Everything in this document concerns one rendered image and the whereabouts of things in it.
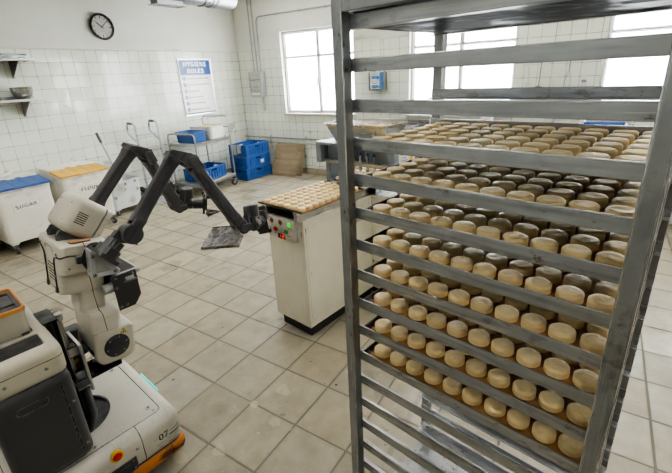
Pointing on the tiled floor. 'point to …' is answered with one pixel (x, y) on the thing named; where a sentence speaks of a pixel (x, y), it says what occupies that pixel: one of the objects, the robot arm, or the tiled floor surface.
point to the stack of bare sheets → (222, 238)
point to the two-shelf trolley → (207, 155)
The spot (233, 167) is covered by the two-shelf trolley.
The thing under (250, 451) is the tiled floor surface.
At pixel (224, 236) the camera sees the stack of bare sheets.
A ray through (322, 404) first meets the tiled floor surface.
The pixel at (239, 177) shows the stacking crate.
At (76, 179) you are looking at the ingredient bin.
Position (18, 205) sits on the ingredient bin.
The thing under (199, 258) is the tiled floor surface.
